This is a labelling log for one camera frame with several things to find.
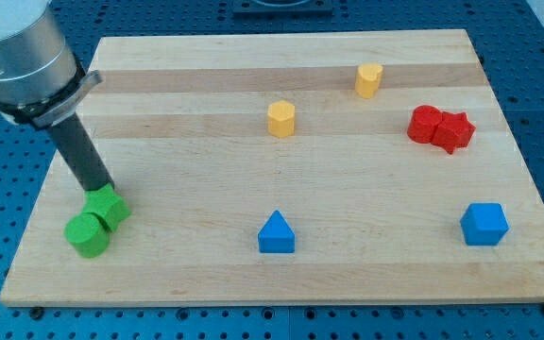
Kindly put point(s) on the yellow hexagon block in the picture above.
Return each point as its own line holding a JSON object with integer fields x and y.
{"x": 281, "y": 119}

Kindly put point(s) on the red cylinder block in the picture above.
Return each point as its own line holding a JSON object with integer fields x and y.
{"x": 424, "y": 121}

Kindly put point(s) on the wooden board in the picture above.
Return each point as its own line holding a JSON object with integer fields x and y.
{"x": 181, "y": 124}

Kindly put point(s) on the green cylinder block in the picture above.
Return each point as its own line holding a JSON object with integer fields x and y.
{"x": 86, "y": 235}

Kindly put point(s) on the green star block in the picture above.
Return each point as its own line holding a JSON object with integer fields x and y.
{"x": 107, "y": 206}

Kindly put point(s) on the blue cube block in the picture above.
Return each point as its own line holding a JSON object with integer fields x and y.
{"x": 484, "y": 224}

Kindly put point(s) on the blue triangle block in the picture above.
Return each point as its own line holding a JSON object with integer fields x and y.
{"x": 276, "y": 236}

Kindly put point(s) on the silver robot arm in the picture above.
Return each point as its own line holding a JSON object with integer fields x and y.
{"x": 41, "y": 79}

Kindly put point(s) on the red star block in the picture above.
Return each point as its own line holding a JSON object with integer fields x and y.
{"x": 454, "y": 131}

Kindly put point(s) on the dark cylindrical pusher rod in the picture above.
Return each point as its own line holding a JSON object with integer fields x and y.
{"x": 77, "y": 149}

